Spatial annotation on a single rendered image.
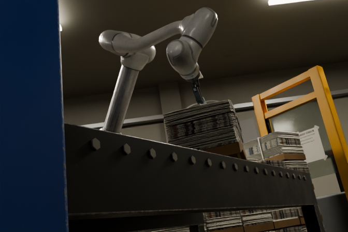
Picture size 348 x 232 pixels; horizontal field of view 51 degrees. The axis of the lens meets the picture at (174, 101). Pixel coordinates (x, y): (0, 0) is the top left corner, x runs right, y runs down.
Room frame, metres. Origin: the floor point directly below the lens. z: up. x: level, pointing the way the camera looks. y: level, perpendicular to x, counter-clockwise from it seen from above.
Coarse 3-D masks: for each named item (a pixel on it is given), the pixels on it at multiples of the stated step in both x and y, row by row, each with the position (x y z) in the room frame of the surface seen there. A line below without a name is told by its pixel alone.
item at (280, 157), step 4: (276, 156) 2.78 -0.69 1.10; (280, 156) 2.75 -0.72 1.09; (284, 156) 2.74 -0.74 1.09; (288, 156) 2.77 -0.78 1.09; (292, 156) 2.80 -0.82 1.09; (296, 156) 2.83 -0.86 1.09; (300, 156) 2.87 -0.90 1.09; (304, 156) 2.91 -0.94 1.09; (264, 160) 2.87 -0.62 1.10; (268, 160) 2.84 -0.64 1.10; (276, 160) 2.79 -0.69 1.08; (280, 160) 2.76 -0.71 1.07; (312, 184) 2.91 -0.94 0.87
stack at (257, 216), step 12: (204, 216) 2.15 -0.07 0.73; (216, 216) 2.23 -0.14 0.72; (228, 216) 2.28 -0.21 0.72; (240, 216) 2.37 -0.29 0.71; (252, 216) 2.42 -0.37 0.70; (264, 216) 2.50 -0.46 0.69; (276, 216) 2.58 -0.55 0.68; (288, 216) 2.66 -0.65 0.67; (180, 228) 2.04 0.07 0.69; (216, 228) 2.22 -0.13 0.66; (288, 228) 2.64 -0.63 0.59; (300, 228) 2.72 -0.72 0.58
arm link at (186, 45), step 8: (176, 40) 1.26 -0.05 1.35; (184, 40) 1.30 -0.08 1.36; (192, 40) 1.29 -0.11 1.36; (168, 48) 1.27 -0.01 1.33; (176, 48) 1.26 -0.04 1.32; (184, 48) 1.26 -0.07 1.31; (192, 48) 1.30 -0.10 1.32; (200, 48) 1.33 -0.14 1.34; (168, 56) 1.29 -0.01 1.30; (176, 56) 1.27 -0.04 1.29; (184, 56) 1.28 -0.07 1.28; (192, 56) 1.31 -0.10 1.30; (176, 64) 1.31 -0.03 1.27; (184, 64) 1.31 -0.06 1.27; (192, 64) 1.35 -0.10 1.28; (184, 72) 1.38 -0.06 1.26
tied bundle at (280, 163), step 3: (258, 162) 2.54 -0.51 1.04; (261, 162) 2.55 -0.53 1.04; (264, 162) 2.57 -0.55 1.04; (267, 162) 2.59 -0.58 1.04; (270, 162) 2.62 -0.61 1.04; (273, 162) 2.64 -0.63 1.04; (276, 162) 2.66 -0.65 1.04; (279, 162) 2.68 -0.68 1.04; (282, 162) 2.70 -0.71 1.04; (273, 165) 2.64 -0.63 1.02; (276, 165) 2.66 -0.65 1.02; (279, 165) 2.68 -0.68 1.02; (282, 165) 2.70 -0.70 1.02
